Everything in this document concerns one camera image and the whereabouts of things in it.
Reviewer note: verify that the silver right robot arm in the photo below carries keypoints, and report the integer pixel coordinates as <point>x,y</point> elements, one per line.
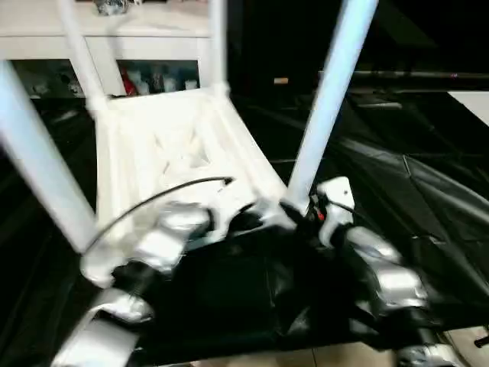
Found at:
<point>382,260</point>

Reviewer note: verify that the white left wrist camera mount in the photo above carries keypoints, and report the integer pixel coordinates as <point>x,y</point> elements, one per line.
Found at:
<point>225,206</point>

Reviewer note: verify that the black metal stand leg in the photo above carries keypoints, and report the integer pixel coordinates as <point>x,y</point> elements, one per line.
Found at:
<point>482,342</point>

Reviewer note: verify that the long black rod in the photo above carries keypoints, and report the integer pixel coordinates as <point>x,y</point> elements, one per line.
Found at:
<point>412,75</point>

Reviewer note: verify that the crumpled silver bag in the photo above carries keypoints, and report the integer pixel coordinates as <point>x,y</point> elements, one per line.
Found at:
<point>111,7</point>

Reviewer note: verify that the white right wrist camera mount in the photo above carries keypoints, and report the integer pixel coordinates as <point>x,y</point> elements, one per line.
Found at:
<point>336,199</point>

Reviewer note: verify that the white glass-door cabinet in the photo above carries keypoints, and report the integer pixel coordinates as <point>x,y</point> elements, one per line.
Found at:
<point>153,42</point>

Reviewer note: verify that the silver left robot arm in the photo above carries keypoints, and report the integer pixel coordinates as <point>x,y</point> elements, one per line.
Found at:
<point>160,241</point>

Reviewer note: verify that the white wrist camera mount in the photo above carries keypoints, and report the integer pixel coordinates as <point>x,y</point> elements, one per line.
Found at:
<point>336,199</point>
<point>225,206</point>

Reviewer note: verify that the white plastic table top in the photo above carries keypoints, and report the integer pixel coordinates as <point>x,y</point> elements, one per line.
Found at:
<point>172,153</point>

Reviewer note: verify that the small orange tag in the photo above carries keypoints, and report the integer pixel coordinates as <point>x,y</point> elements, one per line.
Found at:
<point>281,80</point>

